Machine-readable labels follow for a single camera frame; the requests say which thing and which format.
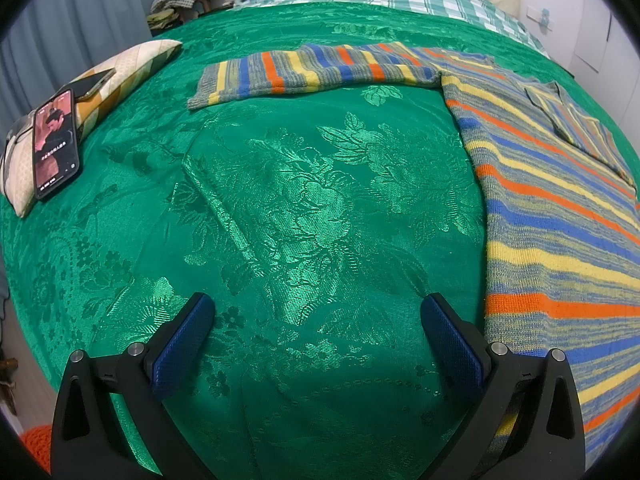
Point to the striped knit sweater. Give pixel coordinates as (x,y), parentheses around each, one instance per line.
(550,240)

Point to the green floral bedspread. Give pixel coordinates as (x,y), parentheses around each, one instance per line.
(300,210)

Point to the blue wall switch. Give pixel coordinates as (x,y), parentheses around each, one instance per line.
(540,19)

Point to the dark bedside table with clothes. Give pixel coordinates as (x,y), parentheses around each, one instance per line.
(200,9)

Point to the small cream patterned pillow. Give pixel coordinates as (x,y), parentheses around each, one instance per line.
(145,57)

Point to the dark phone with blank screen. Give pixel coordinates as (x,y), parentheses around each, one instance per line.
(92,85)

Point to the orange knit garment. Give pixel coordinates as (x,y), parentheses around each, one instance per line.
(37,452)

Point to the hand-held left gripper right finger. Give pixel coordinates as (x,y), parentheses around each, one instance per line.
(452,345)

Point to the phone with lit screen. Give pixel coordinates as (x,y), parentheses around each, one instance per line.
(55,145)

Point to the grey-blue curtain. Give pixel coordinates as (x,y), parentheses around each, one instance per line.
(75,10)

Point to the white wardrobe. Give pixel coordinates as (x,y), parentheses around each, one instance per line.
(610,50)

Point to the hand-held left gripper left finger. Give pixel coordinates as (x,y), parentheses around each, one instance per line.
(182,342)

